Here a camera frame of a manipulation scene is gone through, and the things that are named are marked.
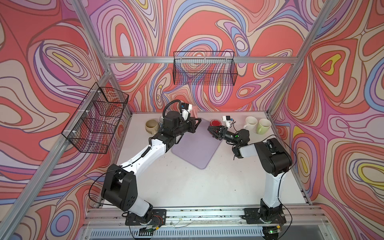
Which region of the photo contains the black wire basket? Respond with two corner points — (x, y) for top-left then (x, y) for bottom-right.
(62, 83), (129, 154)
(173, 50), (238, 86)

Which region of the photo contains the black wire basket back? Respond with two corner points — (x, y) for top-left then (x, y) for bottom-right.
(173, 50), (238, 86)

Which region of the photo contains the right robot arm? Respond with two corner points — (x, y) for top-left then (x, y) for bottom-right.
(208, 126), (293, 223)

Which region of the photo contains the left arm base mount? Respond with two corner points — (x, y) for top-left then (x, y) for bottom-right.
(122, 209), (167, 227)

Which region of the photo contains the blue textured mug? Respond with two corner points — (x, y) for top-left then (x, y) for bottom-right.
(159, 116), (164, 126)

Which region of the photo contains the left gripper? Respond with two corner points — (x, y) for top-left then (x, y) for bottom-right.
(171, 117), (202, 139)

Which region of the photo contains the lilac plastic tray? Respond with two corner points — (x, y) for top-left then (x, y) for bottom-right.
(171, 119), (221, 170)

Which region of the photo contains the red mug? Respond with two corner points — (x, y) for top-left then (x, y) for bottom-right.
(210, 119), (222, 127)

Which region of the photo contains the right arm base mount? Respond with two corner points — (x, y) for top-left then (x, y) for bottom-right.
(241, 206), (287, 225)

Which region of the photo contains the black wire basket left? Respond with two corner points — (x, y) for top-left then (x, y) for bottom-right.
(62, 83), (129, 154)

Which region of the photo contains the light green mug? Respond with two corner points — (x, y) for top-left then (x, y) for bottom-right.
(256, 119), (272, 135)

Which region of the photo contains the pink mug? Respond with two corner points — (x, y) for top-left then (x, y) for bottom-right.
(191, 105), (199, 119)

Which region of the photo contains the beige speckled mug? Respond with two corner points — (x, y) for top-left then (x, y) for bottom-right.
(145, 119), (160, 136)

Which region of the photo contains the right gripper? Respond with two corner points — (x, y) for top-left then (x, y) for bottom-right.
(207, 126), (240, 146)

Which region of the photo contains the aluminium front rail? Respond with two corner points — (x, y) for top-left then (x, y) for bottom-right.
(78, 205), (337, 240)

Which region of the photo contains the white mug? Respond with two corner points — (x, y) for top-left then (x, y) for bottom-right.
(243, 116), (258, 133)

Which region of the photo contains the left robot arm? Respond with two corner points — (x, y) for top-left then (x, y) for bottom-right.
(101, 100), (202, 222)

